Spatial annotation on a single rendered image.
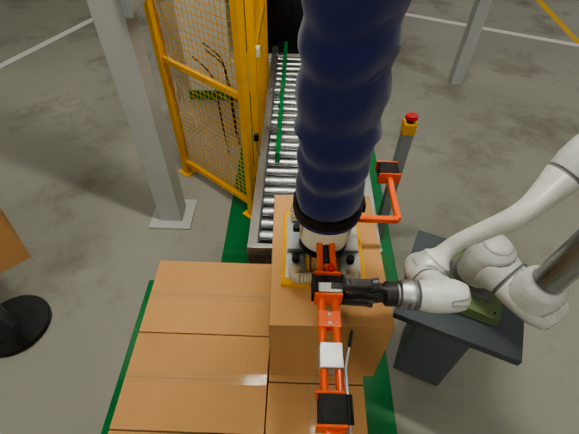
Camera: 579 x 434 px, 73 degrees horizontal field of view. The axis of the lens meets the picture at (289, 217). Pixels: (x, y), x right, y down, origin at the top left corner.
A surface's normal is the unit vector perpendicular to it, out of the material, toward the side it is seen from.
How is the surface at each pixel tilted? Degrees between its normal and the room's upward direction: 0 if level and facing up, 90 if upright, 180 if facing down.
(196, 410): 0
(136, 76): 90
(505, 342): 0
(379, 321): 1
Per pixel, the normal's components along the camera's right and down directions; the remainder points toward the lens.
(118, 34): -0.03, 0.74
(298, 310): 0.02, -0.69
